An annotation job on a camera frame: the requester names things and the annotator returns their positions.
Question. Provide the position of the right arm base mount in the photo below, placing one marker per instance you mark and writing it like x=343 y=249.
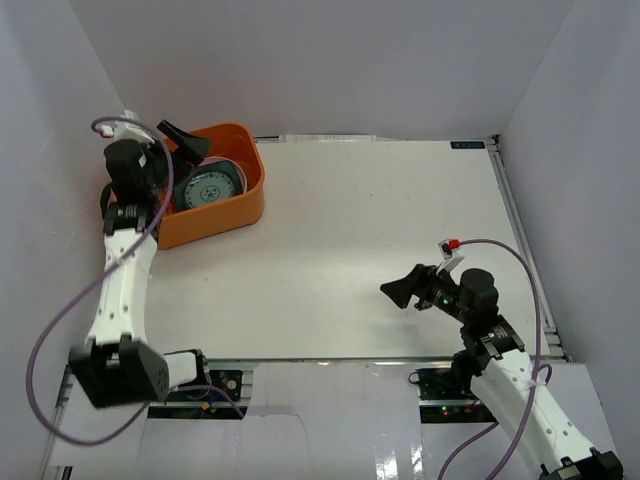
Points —
x=445 y=395

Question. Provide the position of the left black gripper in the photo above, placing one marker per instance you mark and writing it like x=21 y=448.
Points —
x=167 y=157

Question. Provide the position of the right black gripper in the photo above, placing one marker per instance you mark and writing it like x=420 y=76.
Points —
x=415 y=283

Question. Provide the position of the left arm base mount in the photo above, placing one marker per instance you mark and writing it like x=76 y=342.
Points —
x=228 y=400

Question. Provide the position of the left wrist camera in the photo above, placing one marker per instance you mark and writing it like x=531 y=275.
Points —
x=121 y=130

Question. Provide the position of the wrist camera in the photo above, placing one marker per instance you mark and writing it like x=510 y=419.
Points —
x=451 y=258
x=121 y=130

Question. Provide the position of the blue table label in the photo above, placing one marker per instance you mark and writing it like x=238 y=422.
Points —
x=467 y=145

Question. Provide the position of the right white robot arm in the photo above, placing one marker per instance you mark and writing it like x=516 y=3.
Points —
x=495 y=368

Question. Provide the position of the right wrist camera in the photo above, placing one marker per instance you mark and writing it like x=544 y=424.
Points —
x=451 y=258

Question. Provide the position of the orange plastic bin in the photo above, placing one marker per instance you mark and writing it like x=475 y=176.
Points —
x=161 y=225

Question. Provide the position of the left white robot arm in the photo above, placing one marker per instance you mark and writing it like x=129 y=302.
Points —
x=115 y=366

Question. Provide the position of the teal square plate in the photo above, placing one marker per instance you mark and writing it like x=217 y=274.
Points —
x=224 y=167

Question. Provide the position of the blue patterned small plate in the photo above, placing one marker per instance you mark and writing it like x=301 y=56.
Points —
x=207 y=188

